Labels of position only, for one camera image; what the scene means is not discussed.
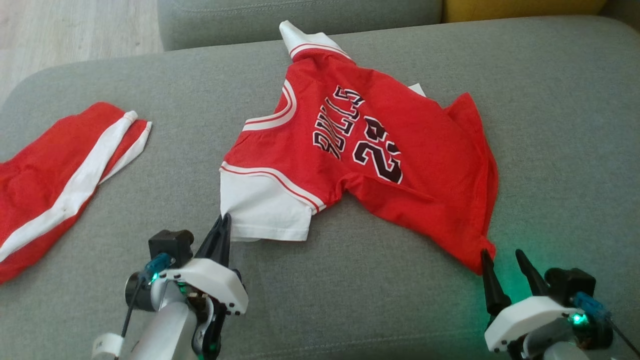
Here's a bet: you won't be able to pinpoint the grey sofa cushion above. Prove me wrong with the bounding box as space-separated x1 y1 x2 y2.
0 15 640 360

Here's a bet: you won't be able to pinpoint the black cable with blue connector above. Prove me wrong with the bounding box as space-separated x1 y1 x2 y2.
114 252 176 360
571 292 640 359

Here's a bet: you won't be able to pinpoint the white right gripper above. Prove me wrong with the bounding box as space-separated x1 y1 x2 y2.
480 248 581 354

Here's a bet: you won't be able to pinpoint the red shorts with white stripes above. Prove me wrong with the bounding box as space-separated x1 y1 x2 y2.
0 101 153 284

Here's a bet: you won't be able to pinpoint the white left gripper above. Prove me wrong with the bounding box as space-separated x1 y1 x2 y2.
159 213 250 360

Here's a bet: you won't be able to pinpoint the grey fabric sofa seat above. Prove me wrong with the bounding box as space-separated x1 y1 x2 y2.
157 0 444 52

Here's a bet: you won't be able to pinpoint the yellow sofa backrest cushion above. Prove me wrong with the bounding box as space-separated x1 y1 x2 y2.
443 0 609 24

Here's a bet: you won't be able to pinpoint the red Bulls basketball jersey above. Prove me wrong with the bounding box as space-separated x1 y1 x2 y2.
219 20 500 275

